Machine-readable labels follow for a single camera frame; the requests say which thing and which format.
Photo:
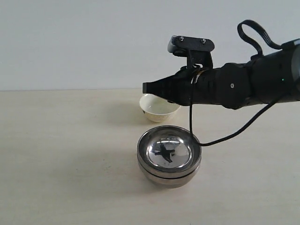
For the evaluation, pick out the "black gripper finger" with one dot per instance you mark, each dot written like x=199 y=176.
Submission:
x=165 y=88

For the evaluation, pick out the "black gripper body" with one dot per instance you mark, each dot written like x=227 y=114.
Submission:
x=228 y=86

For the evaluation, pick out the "small cream ceramic bowl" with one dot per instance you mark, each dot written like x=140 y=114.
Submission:
x=157 y=109

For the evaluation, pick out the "ribbed stainless steel bowl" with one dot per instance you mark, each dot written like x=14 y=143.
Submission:
x=168 y=151

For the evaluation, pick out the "smooth stainless steel bowl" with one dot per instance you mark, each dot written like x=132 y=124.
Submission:
x=169 y=183

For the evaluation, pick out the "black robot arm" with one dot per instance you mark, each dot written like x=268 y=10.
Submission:
x=275 y=76

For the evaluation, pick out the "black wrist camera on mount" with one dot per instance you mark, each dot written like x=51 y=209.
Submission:
x=196 y=50

